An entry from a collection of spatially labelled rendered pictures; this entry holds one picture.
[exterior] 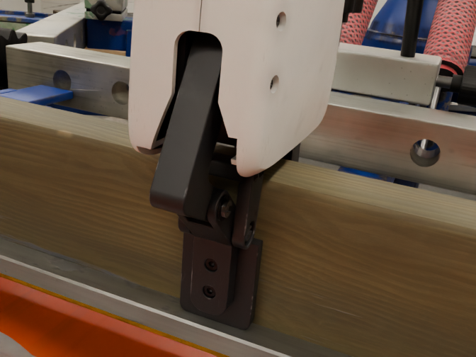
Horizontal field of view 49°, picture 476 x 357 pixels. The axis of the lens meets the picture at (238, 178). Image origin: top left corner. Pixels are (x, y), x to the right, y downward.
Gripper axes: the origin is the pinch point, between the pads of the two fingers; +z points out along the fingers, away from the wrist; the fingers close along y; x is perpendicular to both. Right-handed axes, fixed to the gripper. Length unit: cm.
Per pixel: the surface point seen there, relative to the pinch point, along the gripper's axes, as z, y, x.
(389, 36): -3, -76, -4
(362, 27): -6.4, -49.0, -4.5
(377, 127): -1.2, -21.9, 2.5
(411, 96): -3.0, -27.2, 4.1
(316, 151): 1.7, -21.9, -2.0
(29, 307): 5.9, 1.0, -11.0
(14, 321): 5.9, 2.3, -10.8
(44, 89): 0.5, -20.3, -28.5
